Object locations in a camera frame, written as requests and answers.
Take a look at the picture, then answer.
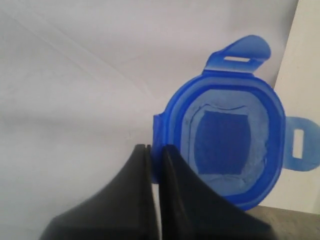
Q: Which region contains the blue plastic container lid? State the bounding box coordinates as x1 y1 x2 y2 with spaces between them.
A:
151 35 320 210

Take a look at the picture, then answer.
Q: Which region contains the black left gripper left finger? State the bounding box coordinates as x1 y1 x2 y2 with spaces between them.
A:
41 144 160 240

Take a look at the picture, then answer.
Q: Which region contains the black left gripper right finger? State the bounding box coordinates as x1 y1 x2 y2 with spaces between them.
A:
159 145 277 240

